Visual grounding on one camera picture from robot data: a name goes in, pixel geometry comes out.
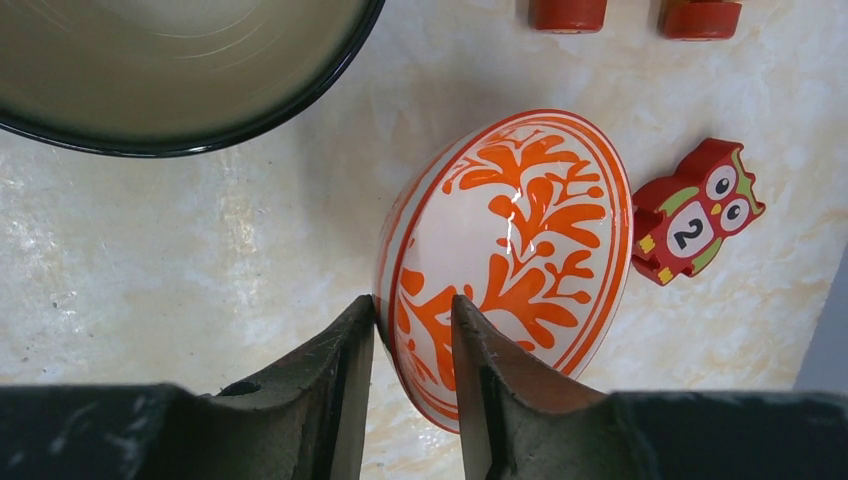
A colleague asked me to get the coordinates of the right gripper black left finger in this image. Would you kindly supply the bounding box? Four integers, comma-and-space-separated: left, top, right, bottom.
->
1, 295, 376, 479

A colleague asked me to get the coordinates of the dark bowl cream inside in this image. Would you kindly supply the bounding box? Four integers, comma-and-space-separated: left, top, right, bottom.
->
1, 1, 383, 158

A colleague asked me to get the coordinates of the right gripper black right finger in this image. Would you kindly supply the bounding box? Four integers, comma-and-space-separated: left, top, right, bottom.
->
451, 295, 847, 479

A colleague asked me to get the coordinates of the white orange patterned bowl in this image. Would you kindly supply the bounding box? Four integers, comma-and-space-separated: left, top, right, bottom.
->
373, 109, 633, 433

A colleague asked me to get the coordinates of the red owl number toy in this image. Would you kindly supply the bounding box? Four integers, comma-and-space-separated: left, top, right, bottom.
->
631, 138, 766, 286

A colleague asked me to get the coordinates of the toy brick car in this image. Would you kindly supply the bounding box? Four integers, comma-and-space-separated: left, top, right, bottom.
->
526, 0, 742, 42

